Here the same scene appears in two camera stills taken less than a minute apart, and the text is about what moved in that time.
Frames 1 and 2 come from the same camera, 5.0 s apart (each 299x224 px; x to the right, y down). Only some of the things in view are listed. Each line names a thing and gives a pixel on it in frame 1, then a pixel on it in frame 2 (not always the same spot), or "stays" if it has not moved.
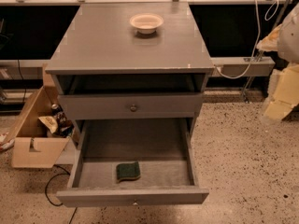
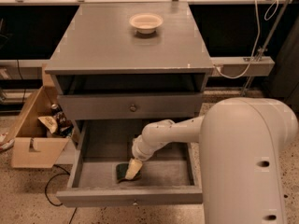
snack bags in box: [58, 122] stays
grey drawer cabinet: [130, 60] stays
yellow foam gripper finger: [270, 42] -> [142, 151]
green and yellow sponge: [127, 171] stays
